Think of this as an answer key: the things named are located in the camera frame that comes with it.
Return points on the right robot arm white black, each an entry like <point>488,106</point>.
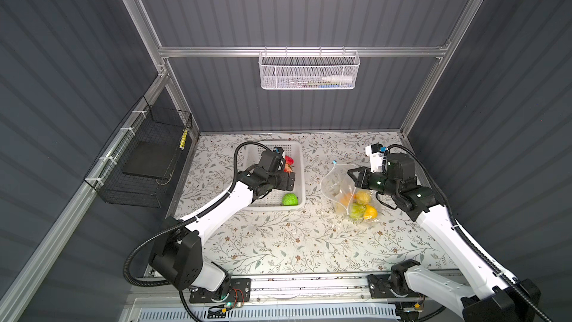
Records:
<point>492,293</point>

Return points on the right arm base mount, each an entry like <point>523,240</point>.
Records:
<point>392,284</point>

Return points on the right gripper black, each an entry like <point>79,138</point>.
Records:
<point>360,180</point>

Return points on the yellow round fruit toy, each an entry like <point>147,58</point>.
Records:
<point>370,213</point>

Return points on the white plastic basket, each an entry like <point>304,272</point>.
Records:
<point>273,201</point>

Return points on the yellow marker pen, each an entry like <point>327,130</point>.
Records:
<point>183,139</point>

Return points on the black wire wall basket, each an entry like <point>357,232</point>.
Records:
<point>153,124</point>

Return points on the white wire wall basket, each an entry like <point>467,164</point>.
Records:
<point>302,70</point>

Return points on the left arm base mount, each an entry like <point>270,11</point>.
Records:
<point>232,290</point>

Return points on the white tube in basket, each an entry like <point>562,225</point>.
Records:
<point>338,79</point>

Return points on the clear zip top bag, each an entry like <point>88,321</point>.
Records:
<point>337,182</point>

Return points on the yellow wrinkled fruit toy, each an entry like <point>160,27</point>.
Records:
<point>363,198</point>

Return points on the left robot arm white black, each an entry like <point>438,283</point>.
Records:
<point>178,255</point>

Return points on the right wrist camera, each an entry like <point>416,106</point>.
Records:
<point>376,154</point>

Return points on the orange carrot toy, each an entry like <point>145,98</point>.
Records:
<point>346,200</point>

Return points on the aluminium front rail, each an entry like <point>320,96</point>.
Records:
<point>298,287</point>

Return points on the red strawberry toy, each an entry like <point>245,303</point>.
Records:
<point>289,161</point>

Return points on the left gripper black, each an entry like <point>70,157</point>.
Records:
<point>284,184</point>

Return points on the green pear toy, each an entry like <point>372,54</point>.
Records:
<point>356,211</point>

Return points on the black pad in basket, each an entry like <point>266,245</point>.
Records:
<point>151,160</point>

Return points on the green lime toy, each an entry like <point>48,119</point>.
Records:
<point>290,200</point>

